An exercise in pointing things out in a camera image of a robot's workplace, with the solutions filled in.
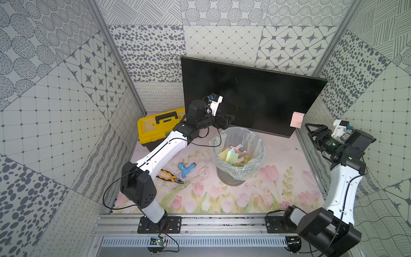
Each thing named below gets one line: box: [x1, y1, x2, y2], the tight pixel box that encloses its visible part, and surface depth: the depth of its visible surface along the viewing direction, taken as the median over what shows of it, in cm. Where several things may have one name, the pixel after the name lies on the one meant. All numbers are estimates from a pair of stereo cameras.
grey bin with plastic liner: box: [211, 126, 266, 187], surface depth 79 cm
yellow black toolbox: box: [137, 107, 186, 153], surface depth 94 cm
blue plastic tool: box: [178, 162, 197, 179], surface depth 93 cm
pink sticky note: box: [290, 111, 306, 129], surface depth 76 cm
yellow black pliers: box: [155, 169, 185, 184], surface depth 90 cm
